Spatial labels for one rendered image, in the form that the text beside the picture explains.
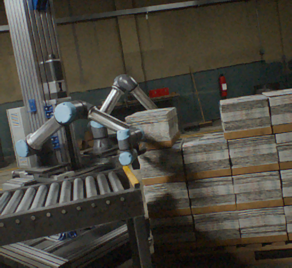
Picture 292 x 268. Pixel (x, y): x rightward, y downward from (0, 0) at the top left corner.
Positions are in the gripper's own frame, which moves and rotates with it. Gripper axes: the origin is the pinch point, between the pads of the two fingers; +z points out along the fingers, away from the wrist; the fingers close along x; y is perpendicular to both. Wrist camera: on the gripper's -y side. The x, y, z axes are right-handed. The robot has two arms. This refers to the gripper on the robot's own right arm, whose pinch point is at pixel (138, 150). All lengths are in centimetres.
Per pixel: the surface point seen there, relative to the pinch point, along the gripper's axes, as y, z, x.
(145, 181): -22.5, 7.5, 0.1
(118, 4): 225, 649, 136
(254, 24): 138, 770, -168
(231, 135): 0, 8, -58
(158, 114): 19.9, 7.2, -15.0
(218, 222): -55, 8, -43
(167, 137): 4.4, 7.8, -18.8
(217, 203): -42, 8, -44
